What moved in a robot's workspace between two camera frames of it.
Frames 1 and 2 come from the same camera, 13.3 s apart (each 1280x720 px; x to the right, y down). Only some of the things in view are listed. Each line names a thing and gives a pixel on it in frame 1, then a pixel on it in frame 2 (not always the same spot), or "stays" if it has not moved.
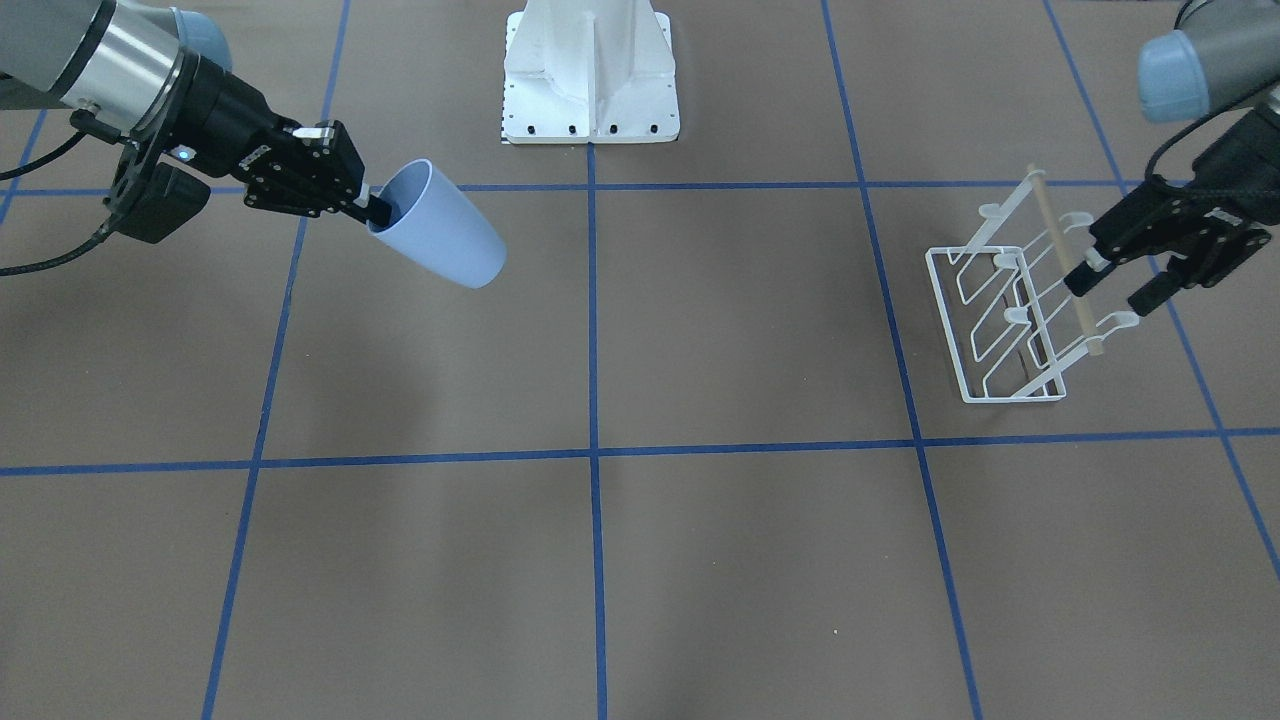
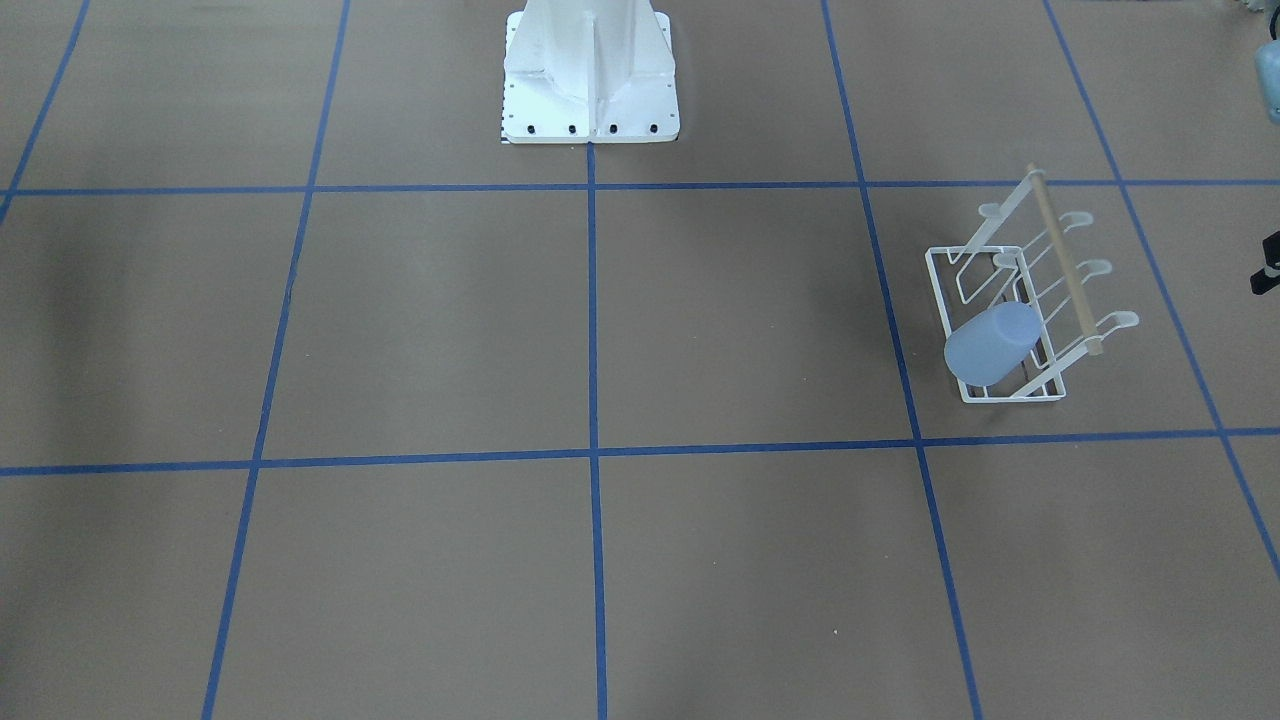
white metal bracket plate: [589, 71] stays
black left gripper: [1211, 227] → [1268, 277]
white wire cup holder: [1004, 303] stays
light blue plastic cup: [434, 227] → [991, 345]
